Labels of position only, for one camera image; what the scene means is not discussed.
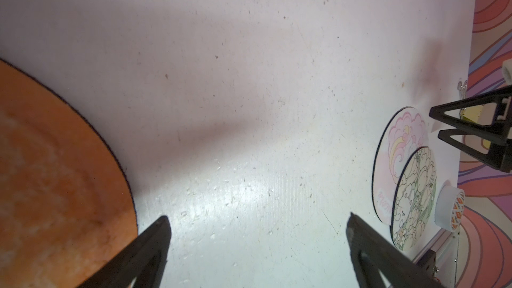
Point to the green line-art coaster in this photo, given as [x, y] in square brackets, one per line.
[414, 199]

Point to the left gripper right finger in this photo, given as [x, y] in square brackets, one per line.
[374, 258]

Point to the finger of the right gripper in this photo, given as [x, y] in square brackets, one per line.
[497, 132]
[496, 156]

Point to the pale pink cloud coaster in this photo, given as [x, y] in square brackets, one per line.
[405, 133]

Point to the white tape roll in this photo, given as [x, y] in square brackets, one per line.
[449, 208]

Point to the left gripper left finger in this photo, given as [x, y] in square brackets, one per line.
[141, 263]

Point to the orange round coaster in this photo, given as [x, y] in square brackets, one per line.
[66, 208]

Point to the yellow binder clip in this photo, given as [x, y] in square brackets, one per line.
[481, 114]

